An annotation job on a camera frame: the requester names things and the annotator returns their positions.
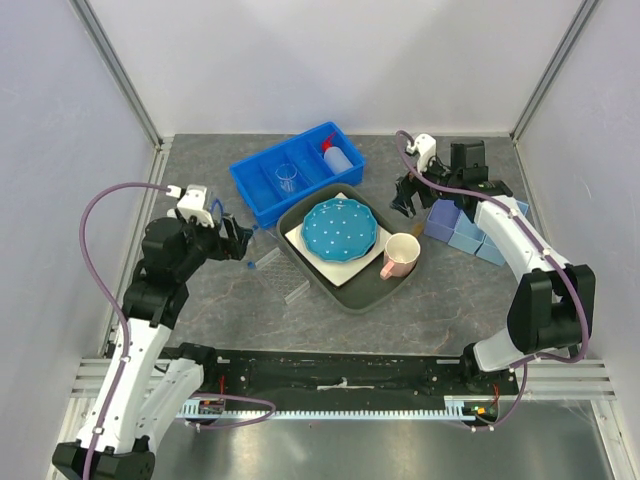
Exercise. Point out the blue divided storage bin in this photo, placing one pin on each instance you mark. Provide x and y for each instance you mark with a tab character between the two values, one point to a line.
273	180

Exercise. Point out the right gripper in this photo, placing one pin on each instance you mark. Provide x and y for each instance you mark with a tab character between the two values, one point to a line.
407	187

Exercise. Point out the left aluminium frame post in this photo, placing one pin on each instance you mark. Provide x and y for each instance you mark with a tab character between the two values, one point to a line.
98	35

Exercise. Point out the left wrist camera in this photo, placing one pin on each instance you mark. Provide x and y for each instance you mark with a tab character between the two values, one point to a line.
191	205

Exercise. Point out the wooden brush handle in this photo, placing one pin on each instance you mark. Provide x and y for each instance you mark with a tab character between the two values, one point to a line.
417	230

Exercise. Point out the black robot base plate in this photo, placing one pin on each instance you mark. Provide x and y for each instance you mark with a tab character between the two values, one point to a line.
342	381

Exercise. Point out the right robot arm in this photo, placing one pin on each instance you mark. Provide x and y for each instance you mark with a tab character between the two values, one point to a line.
551	314

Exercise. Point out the clear acrylic tube rack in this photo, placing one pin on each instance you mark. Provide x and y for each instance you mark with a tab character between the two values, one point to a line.
278	272

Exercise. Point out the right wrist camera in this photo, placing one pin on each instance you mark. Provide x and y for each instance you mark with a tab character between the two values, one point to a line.
424	148

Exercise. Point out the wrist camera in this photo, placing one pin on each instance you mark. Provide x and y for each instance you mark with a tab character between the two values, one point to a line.
424	148
191	205

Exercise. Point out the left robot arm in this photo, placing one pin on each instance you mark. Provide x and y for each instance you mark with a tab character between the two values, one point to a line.
121	435

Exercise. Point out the pink ceramic mug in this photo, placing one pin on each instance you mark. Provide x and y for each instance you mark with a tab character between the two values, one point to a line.
401	253

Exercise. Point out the light blue three-compartment box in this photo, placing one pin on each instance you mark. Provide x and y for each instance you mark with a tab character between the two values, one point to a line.
447	223

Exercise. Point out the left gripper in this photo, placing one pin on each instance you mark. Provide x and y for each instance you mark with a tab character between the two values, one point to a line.
230	248

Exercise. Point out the white square plate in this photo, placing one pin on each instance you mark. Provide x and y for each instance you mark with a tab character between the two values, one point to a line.
339	273

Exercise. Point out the glass beaker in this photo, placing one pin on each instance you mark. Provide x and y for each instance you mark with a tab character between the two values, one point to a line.
287	176

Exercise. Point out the white wash bottle red cap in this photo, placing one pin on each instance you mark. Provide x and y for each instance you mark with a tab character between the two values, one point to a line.
334	157

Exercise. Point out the right aluminium frame post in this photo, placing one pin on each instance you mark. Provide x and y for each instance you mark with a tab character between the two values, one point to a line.
579	22

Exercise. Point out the blue safety glasses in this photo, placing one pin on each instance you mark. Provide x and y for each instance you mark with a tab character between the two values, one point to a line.
217	210

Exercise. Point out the teal polka dot plate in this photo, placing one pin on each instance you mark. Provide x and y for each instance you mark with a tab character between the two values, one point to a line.
339	230

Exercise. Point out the aluminium frame post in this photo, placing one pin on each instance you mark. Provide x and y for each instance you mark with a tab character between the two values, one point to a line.
579	22
98	35

